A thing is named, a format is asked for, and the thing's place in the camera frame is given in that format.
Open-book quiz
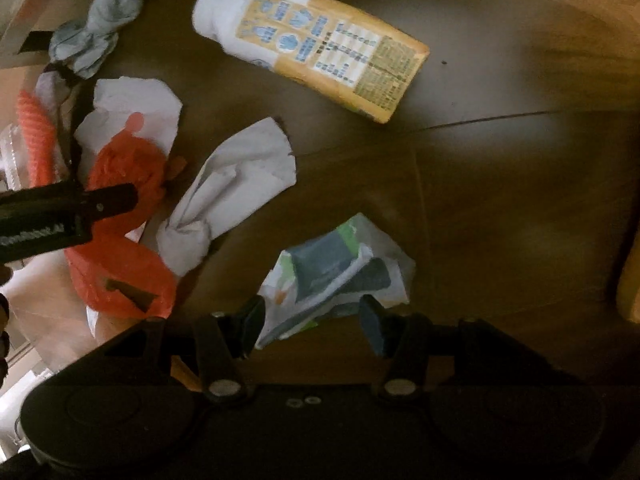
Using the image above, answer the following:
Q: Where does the clear plastic container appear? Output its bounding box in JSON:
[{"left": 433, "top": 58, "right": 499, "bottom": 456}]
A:
[{"left": 0, "top": 122, "right": 32, "bottom": 192}]

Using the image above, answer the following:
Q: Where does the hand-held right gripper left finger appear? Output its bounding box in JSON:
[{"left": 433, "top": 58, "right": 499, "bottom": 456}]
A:
[{"left": 102, "top": 294, "right": 267, "bottom": 407}]

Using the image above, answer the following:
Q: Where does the yellow white printed bottle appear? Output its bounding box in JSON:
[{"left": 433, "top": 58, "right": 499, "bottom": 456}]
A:
[{"left": 192, "top": 0, "right": 431, "bottom": 125}]

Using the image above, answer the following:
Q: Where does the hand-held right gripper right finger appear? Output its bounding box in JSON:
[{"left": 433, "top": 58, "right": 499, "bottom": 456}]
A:
[{"left": 359, "top": 294, "right": 556, "bottom": 407}]

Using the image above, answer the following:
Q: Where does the black strap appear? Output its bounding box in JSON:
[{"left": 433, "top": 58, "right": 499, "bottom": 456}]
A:
[{"left": 44, "top": 60, "right": 87, "bottom": 192}]

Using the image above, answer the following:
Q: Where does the green white wrapper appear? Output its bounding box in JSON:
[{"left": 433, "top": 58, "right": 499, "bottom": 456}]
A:
[{"left": 254, "top": 212, "right": 417, "bottom": 351}]

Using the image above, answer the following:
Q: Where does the orange mesh sleeve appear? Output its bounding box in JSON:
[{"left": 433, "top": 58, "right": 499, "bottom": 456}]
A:
[{"left": 16, "top": 89, "right": 70, "bottom": 187}]

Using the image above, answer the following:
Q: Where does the white tissue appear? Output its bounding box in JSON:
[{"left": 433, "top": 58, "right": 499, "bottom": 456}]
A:
[{"left": 156, "top": 117, "right": 298, "bottom": 278}]

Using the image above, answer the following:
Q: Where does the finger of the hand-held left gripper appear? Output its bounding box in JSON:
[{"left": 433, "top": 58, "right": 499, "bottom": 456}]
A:
[{"left": 80, "top": 182, "right": 140, "bottom": 223}]

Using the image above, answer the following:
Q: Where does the orange plastic bag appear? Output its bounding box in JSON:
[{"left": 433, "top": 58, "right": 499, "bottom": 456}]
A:
[{"left": 64, "top": 112, "right": 189, "bottom": 319}]

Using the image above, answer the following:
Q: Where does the crumpled grey blue paper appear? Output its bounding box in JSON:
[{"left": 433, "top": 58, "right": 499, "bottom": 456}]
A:
[{"left": 49, "top": 0, "right": 144, "bottom": 80}]

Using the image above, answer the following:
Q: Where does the white torn paper sheet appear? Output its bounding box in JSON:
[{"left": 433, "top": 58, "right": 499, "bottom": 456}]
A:
[{"left": 74, "top": 77, "right": 184, "bottom": 171}]

